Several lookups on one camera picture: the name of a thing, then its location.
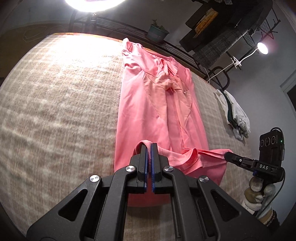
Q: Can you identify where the pink t-shirt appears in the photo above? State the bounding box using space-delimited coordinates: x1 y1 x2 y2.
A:
114 37 233 208

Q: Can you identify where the black metal clothes rack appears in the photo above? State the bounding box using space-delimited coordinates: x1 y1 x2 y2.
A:
68 1 280 90

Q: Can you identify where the gloved right hand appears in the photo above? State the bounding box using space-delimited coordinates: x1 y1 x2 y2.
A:
241 176 276 225

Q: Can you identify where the white folded garment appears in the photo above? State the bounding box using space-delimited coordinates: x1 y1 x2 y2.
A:
214 89 251 141

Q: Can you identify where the plaid beige bed blanket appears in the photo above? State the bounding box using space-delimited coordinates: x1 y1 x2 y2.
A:
0 32 255 241

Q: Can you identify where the grey plaid hanging coat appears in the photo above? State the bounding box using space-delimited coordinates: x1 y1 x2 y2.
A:
193 26 251 68

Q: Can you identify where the white clip lamp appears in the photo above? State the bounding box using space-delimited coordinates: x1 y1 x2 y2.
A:
233 42 268 68

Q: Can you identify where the potted plant green pot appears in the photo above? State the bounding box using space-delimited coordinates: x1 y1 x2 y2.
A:
147 20 169 44

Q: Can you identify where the orange hanging garment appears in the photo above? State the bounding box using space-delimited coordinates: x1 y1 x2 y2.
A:
195 9 218 37

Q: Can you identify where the black hanging coat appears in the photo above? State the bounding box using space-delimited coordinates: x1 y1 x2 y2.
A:
179 0 262 53

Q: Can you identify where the black camera box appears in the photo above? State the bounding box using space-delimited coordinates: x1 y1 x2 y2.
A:
259 127 285 167

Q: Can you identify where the white lamp cable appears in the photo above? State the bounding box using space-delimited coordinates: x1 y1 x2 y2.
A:
206 66 236 83

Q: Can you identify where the ring light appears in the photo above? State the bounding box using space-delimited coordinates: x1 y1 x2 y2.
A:
65 0 125 13

